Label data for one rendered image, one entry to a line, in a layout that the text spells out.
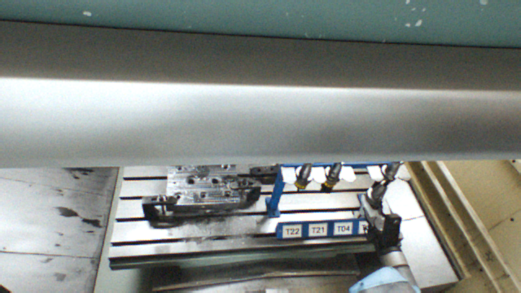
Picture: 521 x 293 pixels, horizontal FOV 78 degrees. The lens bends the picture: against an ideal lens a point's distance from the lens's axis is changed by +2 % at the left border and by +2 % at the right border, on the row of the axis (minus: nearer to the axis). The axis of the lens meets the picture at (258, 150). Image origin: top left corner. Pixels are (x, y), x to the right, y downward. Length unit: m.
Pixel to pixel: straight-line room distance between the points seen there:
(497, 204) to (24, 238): 1.84
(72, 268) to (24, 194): 0.40
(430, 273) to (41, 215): 1.71
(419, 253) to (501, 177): 0.49
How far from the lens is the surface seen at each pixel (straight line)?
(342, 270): 1.55
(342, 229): 1.40
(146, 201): 1.29
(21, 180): 1.80
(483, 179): 1.49
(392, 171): 1.24
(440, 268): 1.66
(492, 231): 1.49
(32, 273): 1.61
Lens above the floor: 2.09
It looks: 48 degrees down
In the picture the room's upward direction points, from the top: 11 degrees clockwise
